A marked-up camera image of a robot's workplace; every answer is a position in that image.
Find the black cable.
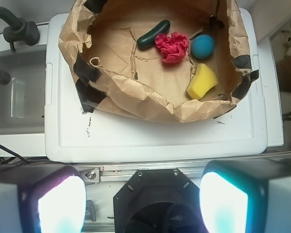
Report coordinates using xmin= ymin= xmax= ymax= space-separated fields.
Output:
xmin=0 ymin=141 xmax=49 ymax=168

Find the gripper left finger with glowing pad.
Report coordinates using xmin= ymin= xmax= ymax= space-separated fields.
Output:
xmin=0 ymin=165 xmax=86 ymax=233

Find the blue textured ball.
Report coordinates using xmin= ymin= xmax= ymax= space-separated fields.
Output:
xmin=191 ymin=34 xmax=215 ymax=59

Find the yellow sponge wedge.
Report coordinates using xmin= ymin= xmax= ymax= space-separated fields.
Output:
xmin=186 ymin=63 xmax=219 ymax=100

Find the dark green plastic pickle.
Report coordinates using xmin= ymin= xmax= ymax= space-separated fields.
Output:
xmin=137 ymin=19 xmax=170 ymax=50

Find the black octagonal mount plate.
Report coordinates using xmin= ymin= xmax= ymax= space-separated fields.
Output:
xmin=113 ymin=168 xmax=207 ymax=233

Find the white plastic bin lid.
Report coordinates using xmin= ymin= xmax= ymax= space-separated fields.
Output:
xmin=44 ymin=14 xmax=268 ymax=163

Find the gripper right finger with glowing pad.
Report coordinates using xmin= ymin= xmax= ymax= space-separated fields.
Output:
xmin=199 ymin=159 xmax=291 ymax=233

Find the crumpled red paper ball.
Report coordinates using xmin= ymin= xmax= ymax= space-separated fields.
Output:
xmin=155 ymin=32 xmax=189 ymax=64

